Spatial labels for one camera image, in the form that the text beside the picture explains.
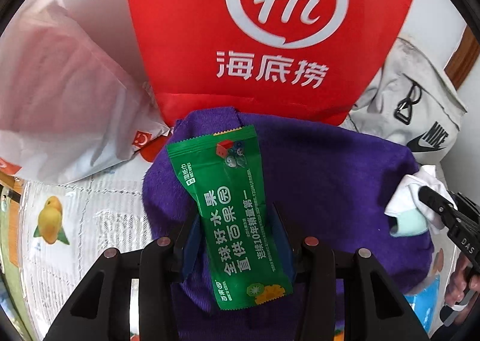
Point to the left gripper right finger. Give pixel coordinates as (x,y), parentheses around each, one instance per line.
(373,306)

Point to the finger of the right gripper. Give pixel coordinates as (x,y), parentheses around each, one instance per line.
(439,211)

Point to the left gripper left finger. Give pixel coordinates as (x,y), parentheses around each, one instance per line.
(98,309)

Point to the mint green cloth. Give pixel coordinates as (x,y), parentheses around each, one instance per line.
(407,223)

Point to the green wet wipe packet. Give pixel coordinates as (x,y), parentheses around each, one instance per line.
(223,173)

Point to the person's right hand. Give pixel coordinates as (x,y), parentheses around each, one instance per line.
(458,282)

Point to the fruit print tablecloth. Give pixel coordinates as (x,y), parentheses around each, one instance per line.
(100,211)

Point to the grey Nike bag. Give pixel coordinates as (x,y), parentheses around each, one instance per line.
(411,102)

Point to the purple towel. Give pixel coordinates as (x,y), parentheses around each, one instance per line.
(329,183)

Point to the white Miniso plastic bag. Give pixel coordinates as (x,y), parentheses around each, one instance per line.
(68,110)

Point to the red Haidilao paper bag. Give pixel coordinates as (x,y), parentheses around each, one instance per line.
(307,59)

